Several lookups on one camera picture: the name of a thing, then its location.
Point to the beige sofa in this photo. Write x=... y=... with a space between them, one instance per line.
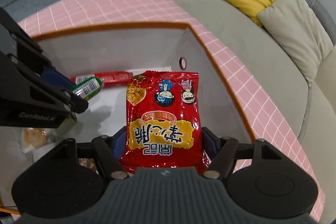
x=249 y=37

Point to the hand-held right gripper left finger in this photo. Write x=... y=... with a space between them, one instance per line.
x=118 y=144

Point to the orange cardboard box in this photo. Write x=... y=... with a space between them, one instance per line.
x=147 y=45

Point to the green sausage stick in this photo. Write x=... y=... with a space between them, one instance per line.
x=88 y=87

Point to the red sausage stick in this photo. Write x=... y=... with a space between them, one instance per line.
x=115 y=77

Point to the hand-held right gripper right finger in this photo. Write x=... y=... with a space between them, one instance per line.
x=209 y=142

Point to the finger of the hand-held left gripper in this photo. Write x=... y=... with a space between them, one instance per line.
x=59 y=78
x=76 y=103

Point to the beige pillow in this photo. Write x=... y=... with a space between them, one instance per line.
x=296 y=29

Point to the white yellow pastry packet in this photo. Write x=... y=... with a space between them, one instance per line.
x=34 y=138

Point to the pink checkered tablecloth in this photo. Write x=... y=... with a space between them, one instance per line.
x=118 y=6

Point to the grey striped pillow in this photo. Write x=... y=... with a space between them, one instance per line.
x=315 y=3

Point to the clear packet of brown nuts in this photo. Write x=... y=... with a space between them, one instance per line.
x=86 y=164

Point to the red snack packet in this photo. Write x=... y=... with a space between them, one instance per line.
x=162 y=113

